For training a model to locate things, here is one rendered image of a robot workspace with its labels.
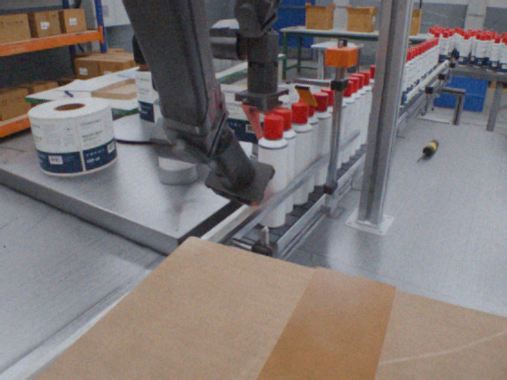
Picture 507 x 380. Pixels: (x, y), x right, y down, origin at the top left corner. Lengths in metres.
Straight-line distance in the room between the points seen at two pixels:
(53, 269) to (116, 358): 0.61
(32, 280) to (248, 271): 0.59
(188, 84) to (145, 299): 0.22
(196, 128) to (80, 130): 0.59
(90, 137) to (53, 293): 0.42
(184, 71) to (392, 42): 0.48
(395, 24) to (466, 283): 0.47
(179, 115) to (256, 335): 0.29
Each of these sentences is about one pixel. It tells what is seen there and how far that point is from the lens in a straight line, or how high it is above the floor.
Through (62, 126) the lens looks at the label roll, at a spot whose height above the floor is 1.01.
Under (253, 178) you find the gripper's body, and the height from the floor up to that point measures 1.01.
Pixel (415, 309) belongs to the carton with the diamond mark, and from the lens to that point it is 0.25.
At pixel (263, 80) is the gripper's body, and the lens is 0.75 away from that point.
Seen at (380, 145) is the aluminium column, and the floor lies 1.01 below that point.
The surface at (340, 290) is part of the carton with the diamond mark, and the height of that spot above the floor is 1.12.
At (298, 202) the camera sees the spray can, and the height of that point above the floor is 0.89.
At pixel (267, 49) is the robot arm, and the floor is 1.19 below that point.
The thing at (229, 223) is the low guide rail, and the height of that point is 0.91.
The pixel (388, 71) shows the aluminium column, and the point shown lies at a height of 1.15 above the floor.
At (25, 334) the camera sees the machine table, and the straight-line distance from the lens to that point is 0.70.
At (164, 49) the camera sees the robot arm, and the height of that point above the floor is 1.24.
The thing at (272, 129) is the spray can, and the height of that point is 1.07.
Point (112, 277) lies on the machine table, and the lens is 0.76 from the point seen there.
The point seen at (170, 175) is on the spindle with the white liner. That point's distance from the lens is 0.93.
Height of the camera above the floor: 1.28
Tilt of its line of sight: 26 degrees down
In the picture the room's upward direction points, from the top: straight up
